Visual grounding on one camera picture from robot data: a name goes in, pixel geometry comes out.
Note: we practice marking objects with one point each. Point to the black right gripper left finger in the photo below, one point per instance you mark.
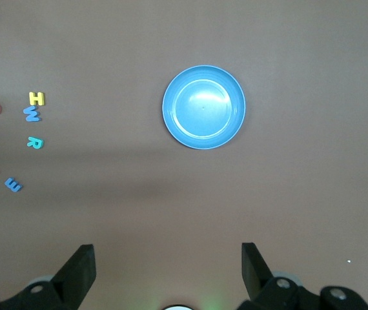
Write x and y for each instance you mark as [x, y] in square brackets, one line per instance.
[77, 274]

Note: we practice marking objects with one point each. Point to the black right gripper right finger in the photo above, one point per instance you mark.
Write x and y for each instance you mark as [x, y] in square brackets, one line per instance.
[255, 274]

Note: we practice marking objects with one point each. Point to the blue lowercase letter m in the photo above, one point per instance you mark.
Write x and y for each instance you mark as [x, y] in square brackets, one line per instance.
[13, 185]

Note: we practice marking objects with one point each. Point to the teal uppercase letter R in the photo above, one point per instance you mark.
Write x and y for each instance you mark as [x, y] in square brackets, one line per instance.
[35, 143]

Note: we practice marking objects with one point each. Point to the blue uppercase letter W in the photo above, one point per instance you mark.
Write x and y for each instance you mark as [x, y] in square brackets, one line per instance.
[31, 114]

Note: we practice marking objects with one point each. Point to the yellow uppercase letter H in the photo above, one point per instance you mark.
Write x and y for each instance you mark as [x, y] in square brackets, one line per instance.
[37, 99]

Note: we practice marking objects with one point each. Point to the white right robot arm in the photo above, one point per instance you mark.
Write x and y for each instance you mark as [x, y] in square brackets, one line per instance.
[180, 307]

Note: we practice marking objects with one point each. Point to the blue plastic plate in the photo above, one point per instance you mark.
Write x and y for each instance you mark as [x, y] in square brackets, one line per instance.
[203, 108]

